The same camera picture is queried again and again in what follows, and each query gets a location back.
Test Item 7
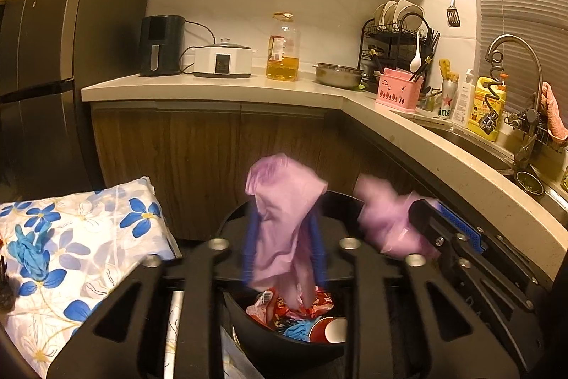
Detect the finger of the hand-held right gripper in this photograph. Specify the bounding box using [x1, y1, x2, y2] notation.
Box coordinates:
[407, 198, 484, 259]

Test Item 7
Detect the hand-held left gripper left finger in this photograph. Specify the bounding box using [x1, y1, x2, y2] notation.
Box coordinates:
[47, 208, 263, 379]

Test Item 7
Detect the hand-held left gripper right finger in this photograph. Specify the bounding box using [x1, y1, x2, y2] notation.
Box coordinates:
[310, 214, 521, 379]

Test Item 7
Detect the red paper cup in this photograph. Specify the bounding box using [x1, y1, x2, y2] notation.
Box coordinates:
[309, 316, 348, 344]

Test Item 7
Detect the pink rubber glove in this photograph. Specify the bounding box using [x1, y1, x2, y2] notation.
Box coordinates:
[355, 175, 443, 261]
[245, 154, 329, 305]

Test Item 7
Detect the red foil wrapper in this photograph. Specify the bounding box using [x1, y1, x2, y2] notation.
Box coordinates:
[271, 286, 334, 320]

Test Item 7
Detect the black trash bin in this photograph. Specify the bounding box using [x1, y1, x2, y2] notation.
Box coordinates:
[217, 190, 370, 377]

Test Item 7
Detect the small metal bowl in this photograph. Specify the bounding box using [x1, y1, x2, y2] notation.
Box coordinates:
[515, 170, 546, 195]

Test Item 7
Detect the steel sink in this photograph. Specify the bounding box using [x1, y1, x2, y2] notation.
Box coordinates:
[426, 124, 568, 211]

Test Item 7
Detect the blue floral blanket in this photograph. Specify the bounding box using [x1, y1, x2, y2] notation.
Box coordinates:
[0, 176, 184, 379]

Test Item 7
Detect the white plastic bottle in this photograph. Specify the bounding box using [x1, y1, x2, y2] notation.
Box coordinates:
[452, 69, 475, 128]

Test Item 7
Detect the beer can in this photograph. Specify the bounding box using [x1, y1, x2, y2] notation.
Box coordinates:
[438, 79, 459, 120]

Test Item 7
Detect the yellow detergent bottle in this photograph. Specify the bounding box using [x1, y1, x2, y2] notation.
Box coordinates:
[468, 76, 507, 142]

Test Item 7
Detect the small glass jar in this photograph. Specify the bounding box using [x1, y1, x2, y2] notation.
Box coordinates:
[419, 88, 440, 111]

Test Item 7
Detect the pink dish cloth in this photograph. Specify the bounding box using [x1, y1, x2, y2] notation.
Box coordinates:
[540, 82, 568, 139]

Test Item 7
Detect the pink utensil holder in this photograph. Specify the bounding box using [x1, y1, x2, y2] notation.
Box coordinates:
[376, 67, 422, 113]

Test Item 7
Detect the yellow sponge stick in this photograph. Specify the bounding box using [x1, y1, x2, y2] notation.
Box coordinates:
[439, 59, 460, 82]

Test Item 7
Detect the white spoon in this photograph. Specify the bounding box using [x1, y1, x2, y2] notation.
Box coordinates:
[409, 30, 422, 72]

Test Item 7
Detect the wooden lower cabinet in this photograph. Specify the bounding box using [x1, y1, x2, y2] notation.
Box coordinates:
[91, 101, 444, 242]

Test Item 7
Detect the metal faucet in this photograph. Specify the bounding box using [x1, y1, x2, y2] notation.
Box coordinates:
[485, 34, 545, 173]

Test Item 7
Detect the black dish rack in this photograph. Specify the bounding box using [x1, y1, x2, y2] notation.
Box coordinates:
[359, 16, 434, 90]

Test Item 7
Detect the window blind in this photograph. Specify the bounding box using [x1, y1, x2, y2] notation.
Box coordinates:
[466, 0, 568, 113]

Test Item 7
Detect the cooking oil bottle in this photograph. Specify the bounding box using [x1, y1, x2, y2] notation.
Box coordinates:
[266, 12, 301, 82]

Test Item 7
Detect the white electric cooker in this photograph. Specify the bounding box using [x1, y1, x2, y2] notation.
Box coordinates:
[193, 38, 255, 78]

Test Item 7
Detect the black air fryer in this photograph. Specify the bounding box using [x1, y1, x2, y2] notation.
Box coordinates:
[139, 15, 186, 77]

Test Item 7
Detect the dark grey refrigerator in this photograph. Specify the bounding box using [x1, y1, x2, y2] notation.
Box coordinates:
[0, 0, 157, 194]

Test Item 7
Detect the wire sink rack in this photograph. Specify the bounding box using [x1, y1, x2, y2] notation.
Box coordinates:
[506, 110, 568, 149]

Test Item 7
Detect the black power cable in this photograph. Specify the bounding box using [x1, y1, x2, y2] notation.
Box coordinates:
[180, 20, 218, 73]

